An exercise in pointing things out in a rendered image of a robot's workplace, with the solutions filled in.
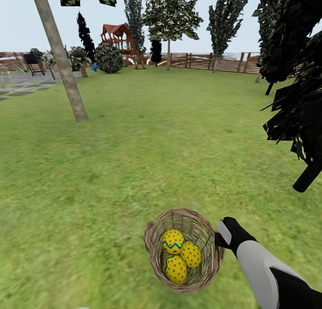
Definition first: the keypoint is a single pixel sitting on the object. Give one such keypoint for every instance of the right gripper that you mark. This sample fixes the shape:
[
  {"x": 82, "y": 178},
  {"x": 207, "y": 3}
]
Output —
[{"x": 219, "y": 241}]

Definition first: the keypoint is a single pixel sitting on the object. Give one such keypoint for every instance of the wicker basket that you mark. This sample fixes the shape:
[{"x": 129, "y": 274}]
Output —
[{"x": 211, "y": 253}]

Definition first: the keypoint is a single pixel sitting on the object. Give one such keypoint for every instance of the charcoal grill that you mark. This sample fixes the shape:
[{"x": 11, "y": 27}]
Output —
[{"x": 31, "y": 59}]

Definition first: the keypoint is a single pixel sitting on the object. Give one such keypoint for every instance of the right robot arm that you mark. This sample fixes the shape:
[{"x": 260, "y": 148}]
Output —
[{"x": 274, "y": 284}]

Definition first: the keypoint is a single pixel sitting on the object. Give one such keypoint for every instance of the easter egg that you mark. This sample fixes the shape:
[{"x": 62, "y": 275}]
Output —
[
  {"x": 175, "y": 269},
  {"x": 173, "y": 242},
  {"x": 191, "y": 254}
]

